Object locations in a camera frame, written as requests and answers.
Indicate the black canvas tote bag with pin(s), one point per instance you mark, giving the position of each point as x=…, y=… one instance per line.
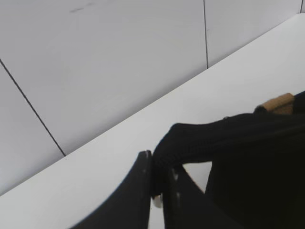
x=251, y=167

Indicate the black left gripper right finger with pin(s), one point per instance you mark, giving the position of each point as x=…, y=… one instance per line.
x=185, y=205

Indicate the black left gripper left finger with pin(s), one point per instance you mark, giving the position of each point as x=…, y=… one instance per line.
x=128, y=207

